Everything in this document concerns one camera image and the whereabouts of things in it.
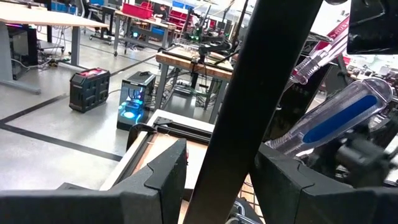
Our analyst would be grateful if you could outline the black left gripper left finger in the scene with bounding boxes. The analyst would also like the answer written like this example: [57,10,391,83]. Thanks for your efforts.
[0,138,188,224]

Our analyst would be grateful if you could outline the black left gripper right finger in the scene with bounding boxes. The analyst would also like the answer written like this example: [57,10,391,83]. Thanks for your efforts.
[250,143,398,224]

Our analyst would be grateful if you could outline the red clear-handled screwdriver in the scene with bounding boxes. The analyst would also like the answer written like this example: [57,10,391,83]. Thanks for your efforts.
[290,17,351,85]

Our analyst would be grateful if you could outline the black metal pegboard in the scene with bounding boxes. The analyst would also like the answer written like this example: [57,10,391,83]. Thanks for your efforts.
[183,0,324,224]

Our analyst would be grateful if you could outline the black computer with coloured lights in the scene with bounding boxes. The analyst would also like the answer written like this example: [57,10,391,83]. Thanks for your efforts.
[116,70,157,131]

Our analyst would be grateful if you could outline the black crate with red top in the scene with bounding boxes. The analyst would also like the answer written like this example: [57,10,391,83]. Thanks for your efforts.
[68,67,111,113]

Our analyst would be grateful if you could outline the grey-legged work table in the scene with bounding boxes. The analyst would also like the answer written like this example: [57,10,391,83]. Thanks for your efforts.
[113,11,178,57]

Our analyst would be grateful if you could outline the black computer tower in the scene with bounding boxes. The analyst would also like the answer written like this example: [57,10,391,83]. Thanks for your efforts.
[6,24,40,80]

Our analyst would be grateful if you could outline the red plastic bin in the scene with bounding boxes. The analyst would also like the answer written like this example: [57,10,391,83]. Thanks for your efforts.
[121,2,154,19]
[169,9,193,30]

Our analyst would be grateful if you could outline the person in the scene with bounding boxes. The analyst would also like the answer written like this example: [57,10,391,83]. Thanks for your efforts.
[155,4,169,21]

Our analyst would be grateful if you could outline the blue plastic bin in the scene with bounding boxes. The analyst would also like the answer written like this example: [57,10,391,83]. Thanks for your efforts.
[51,1,77,15]

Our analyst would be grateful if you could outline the light wood desk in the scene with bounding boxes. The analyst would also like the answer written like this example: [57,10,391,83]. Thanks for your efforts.
[0,1,109,94]

